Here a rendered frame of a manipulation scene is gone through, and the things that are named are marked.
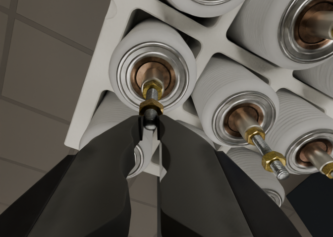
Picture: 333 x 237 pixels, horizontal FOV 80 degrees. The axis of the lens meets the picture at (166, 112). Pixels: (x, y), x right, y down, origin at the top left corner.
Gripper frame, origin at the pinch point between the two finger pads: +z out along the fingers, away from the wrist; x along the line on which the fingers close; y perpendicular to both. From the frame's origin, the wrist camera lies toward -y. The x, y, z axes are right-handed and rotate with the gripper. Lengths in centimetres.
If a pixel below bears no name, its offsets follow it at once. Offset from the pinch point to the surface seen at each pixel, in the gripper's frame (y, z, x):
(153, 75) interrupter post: -0.4, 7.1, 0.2
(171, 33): -3.7, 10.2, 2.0
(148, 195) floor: 50, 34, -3
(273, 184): 17.6, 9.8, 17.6
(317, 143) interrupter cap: 9.7, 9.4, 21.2
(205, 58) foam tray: 0.3, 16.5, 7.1
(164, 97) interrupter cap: 2.7, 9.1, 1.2
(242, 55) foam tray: 0.0, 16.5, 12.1
